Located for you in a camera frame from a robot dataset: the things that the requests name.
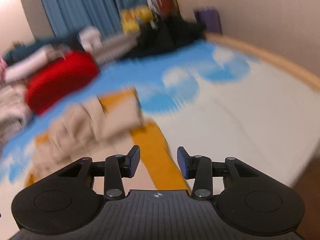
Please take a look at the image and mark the white folded quilt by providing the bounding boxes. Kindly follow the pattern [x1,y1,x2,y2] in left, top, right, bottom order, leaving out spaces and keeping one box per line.
[0,85,34,147]

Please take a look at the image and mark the white plush toy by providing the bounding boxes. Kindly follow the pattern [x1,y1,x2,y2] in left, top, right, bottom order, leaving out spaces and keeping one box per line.
[78,26,102,52]

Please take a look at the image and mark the black clothes pile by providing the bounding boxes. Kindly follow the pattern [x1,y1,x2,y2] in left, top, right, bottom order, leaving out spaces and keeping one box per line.
[122,15,206,60]

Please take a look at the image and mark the purple box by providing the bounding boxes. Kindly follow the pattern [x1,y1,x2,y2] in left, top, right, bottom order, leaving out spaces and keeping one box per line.
[194,8,222,35]

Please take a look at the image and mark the yellow plush toys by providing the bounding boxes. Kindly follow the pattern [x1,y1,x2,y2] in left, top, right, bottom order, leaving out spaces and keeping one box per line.
[120,5,153,34]

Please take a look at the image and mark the wooden bed frame edge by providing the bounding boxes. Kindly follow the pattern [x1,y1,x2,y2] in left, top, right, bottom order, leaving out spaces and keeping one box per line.
[205,32,319,92]

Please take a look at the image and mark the red folded blanket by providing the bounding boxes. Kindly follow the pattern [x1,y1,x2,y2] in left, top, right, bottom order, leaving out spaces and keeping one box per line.
[25,51,99,115]

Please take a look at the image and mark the beige and mustard hooded jacket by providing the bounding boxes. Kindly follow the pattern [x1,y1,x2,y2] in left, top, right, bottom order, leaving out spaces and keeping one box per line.
[26,88,190,193]

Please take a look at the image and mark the dark teal shark plush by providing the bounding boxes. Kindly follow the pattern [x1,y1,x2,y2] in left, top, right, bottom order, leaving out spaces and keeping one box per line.
[2,36,84,66]

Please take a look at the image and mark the dark red cushion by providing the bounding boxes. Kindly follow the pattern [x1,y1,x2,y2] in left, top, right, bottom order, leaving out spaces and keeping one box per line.
[158,0,180,17]

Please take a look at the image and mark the blue patterned bed sheet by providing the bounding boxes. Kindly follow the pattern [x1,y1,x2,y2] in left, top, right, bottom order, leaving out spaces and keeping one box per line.
[0,38,320,188]

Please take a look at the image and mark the blue curtain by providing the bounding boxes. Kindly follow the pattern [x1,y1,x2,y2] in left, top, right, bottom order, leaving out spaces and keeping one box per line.
[41,0,147,37]

